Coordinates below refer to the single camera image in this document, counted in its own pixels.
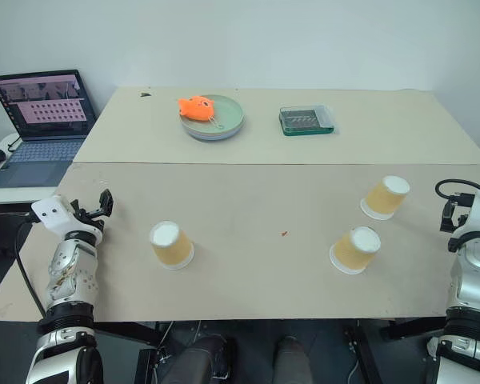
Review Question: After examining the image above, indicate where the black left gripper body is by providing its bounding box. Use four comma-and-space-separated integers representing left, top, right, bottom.
68, 198, 105, 231

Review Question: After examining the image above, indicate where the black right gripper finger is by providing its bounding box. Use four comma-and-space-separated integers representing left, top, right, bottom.
440, 199, 454, 233

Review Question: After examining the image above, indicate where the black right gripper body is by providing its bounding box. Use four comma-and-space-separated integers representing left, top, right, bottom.
446, 192, 475, 230

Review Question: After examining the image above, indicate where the yellow paper cup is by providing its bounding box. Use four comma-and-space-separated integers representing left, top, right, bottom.
329, 226, 382, 275
149, 220, 196, 270
359, 174, 410, 222

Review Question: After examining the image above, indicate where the open grey laptop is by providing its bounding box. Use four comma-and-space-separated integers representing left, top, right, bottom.
0, 69, 98, 190

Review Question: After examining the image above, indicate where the pale blue plate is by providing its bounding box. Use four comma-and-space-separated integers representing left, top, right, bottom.
181, 119, 247, 142

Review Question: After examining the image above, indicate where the orange plush fish toy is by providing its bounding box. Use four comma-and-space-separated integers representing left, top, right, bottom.
178, 94, 217, 122

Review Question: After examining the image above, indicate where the green plate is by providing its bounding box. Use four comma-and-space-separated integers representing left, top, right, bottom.
180, 94, 247, 138

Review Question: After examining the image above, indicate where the dark rounded shape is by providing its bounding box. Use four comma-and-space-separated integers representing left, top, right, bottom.
168, 334, 230, 384
272, 334, 314, 384

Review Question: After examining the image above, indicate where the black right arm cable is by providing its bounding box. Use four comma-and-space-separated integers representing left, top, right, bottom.
434, 178, 480, 201

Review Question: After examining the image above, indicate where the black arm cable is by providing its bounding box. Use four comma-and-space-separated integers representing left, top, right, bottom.
14, 217, 50, 319
434, 178, 480, 201

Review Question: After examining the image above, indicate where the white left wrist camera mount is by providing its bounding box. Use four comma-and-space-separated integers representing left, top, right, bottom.
30, 195, 105, 242

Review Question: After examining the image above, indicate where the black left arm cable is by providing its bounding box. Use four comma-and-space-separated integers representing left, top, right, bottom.
14, 217, 50, 319

